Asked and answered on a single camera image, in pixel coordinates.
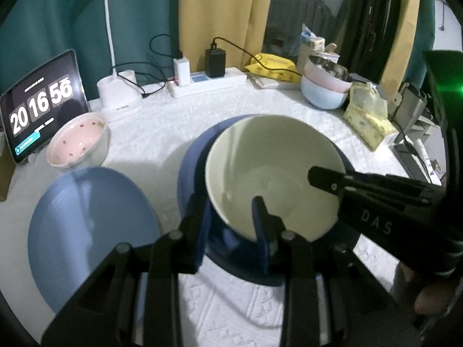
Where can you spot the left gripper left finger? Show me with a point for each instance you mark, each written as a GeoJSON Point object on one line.
{"type": "Point", "coordinates": [135, 282]}

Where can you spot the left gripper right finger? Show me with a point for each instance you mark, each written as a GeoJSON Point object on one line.
{"type": "Point", "coordinates": [331, 298]}

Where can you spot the blue plate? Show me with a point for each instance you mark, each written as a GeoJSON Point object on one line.
{"type": "Point", "coordinates": [80, 218]}

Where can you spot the dark blue bowl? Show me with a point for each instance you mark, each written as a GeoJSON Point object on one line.
{"type": "Point", "coordinates": [226, 248]}

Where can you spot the cream bowl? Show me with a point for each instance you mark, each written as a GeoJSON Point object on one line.
{"type": "Point", "coordinates": [270, 156]}

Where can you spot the pink strawberry bowl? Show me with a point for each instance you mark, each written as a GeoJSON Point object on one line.
{"type": "Point", "coordinates": [82, 142]}

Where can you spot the stacked pink blue bowls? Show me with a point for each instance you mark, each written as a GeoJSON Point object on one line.
{"type": "Point", "coordinates": [324, 83]}

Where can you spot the person right hand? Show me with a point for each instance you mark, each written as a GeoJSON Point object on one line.
{"type": "Point", "coordinates": [425, 299]}

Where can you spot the steel thermos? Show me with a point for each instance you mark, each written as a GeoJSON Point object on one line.
{"type": "Point", "coordinates": [406, 106]}

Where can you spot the yellow tissue pack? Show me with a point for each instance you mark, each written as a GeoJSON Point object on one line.
{"type": "Point", "coordinates": [367, 115]}

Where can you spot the yellow curtain right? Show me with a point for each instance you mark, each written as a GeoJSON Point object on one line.
{"type": "Point", "coordinates": [402, 45]}

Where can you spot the yellow curtain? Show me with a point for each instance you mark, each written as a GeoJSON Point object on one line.
{"type": "Point", "coordinates": [402, 45]}
{"type": "Point", "coordinates": [242, 22]}

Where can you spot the cardboard box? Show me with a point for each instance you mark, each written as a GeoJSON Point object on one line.
{"type": "Point", "coordinates": [7, 168]}

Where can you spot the teal curtain right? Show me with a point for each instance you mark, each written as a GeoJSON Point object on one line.
{"type": "Point", "coordinates": [423, 42]}

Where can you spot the teal curtain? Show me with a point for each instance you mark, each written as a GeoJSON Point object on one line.
{"type": "Point", "coordinates": [423, 42]}
{"type": "Point", "coordinates": [132, 34]}

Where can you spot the white utensil basket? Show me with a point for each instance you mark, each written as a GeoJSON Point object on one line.
{"type": "Point", "coordinates": [312, 45]}

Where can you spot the yellow wipes pack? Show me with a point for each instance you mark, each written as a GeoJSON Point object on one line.
{"type": "Point", "coordinates": [274, 67]}

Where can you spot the tablet showing clock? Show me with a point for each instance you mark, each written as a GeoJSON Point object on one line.
{"type": "Point", "coordinates": [35, 108]}

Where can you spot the white power strip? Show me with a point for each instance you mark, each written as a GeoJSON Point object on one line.
{"type": "Point", "coordinates": [201, 83]}

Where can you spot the black power adapter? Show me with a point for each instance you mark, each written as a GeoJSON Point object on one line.
{"type": "Point", "coordinates": [215, 60]}

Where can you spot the yellow curtain left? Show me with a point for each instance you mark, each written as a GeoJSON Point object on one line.
{"type": "Point", "coordinates": [242, 22]}

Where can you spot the teal curtain left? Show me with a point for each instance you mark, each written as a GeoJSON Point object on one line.
{"type": "Point", "coordinates": [132, 34]}

